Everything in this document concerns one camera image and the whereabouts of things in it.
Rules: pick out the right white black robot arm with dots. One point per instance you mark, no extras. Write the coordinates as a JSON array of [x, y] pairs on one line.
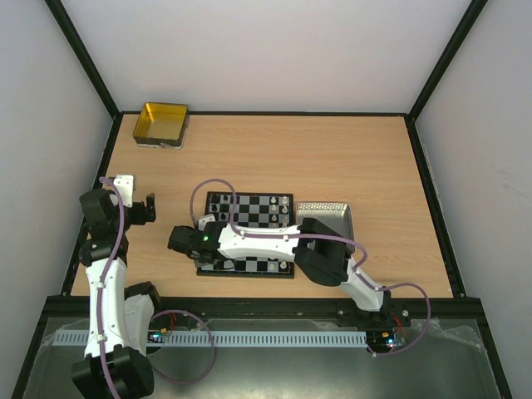
[[325, 257]]

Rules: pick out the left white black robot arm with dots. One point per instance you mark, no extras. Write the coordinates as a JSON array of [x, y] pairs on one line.
[[115, 363]]

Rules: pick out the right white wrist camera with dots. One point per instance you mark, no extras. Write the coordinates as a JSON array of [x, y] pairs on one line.
[[202, 221]]

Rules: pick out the black aluminium frame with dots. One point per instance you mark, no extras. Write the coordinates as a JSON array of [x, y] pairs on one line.
[[458, 307]]

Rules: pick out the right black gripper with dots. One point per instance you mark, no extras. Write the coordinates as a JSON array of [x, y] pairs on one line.
[[175, 240]]

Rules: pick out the black and silver chessboard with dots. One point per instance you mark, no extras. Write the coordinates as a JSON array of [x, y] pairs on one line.
[[250, 210]]

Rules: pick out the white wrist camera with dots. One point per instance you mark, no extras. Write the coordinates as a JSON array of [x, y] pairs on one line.
[[202, 221], [125, 185]]

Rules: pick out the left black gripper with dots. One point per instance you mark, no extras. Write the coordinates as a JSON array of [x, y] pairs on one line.
[[141, 218]]

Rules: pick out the silver foil tray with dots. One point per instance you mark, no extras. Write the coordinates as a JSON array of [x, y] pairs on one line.
[[336, 216]]

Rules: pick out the yellow square tin box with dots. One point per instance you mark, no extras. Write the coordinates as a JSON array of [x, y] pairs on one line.
[[162, 125]]

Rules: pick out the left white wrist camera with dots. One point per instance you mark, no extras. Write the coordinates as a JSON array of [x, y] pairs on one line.
[[125, 185]]

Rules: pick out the light blue slotted cable duct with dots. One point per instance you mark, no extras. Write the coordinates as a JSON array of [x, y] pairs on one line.
[[259, 339]]

